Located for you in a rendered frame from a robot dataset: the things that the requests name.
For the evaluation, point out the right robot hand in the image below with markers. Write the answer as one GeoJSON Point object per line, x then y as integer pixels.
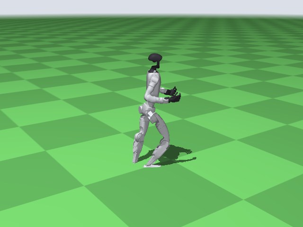
{"type": "Point", "coordinates": [174, 98]}

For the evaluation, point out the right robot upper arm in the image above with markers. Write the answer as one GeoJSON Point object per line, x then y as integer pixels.
{"type": "Point", "coordinates": [153, 82]}

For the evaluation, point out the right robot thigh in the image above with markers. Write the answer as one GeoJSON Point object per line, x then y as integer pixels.
{"type": "Point", "coordinates": [160, 125]}

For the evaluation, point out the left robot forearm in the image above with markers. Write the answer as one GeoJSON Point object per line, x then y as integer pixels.
{"type": "Point", "coordinates": [163, 90]}

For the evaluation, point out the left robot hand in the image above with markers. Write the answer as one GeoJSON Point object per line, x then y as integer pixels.
{"type": "Point", "coordinates": [171, 92]}

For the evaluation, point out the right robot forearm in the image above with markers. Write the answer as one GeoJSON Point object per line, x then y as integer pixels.
{"type": "Point", "coordinates": [154, 99]}

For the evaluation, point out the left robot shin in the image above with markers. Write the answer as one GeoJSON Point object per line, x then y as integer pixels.
{"type": "Point", "coordinates": [137, 147]}

